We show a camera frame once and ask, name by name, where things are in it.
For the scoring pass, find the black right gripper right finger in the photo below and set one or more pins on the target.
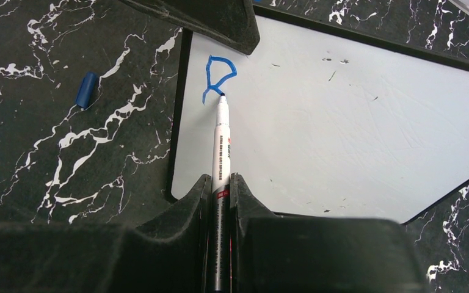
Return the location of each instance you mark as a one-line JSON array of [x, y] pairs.
[[298, 253]]

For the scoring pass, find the blue white marker pen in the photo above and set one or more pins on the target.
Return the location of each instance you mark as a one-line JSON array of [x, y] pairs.
[[219, 250]]

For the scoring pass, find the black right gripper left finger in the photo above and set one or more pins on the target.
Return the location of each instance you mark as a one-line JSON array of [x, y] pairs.
[[165, 254]]

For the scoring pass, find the blue marker cap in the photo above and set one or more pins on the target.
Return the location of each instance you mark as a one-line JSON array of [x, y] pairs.
[[85, 90]]

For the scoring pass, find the black framed whiteboard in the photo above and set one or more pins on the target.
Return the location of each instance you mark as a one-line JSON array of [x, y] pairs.
[[324, 125]]

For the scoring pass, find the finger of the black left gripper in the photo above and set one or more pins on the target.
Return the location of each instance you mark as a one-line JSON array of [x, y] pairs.
[[229, 22]]

